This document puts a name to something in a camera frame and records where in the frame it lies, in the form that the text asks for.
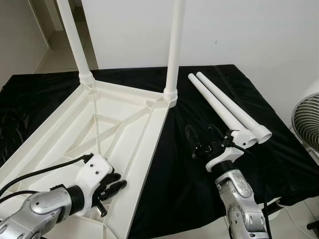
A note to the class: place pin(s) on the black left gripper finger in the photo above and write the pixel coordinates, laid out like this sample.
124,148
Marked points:
115,187
112,179

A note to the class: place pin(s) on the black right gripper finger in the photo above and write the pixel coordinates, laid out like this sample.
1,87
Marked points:
217,133
193,137

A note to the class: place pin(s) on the white plastic children tabletop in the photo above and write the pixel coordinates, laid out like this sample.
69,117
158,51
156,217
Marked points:
114,134

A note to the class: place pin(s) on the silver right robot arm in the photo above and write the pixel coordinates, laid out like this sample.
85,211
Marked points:
239,199

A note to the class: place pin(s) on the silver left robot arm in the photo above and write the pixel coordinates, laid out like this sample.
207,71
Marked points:
40,209

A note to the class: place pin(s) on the black metal table leg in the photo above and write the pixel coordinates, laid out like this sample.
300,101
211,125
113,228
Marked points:
274,208

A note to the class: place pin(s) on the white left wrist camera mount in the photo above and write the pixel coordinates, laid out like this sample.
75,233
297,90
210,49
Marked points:
92,167

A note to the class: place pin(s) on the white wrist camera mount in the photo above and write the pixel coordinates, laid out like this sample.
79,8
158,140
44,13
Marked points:
92,167
241,139

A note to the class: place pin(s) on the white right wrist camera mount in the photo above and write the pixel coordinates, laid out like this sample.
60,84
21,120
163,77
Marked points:
241,139

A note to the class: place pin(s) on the white pedestal fan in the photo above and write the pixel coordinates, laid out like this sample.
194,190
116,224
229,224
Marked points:
306,122

